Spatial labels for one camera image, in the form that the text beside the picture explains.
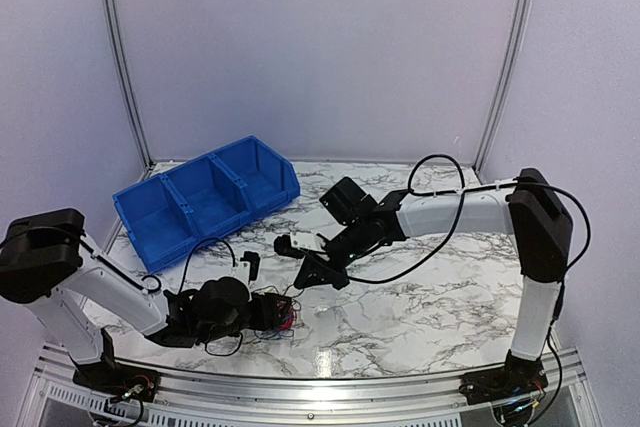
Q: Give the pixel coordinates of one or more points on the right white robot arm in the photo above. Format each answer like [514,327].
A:
[526,208]

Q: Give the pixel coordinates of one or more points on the blue three-compartment plastic bin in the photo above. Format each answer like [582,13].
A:
[213,195]

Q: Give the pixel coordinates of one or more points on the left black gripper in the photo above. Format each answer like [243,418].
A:
[267,317]

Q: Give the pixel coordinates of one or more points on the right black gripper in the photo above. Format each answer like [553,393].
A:
[319,276]

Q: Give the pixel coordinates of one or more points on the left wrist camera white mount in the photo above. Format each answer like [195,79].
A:
[247,269]

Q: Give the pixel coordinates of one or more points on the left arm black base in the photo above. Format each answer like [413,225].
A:
[111,377]

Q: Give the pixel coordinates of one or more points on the right aluminium corner post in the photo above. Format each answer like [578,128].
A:
[500,95]

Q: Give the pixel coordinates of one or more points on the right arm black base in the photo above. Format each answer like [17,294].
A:
[515,377]

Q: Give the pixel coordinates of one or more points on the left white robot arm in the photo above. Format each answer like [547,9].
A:
[47,259]

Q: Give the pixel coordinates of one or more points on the aluminium front rail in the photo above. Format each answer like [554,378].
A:
[191,398]

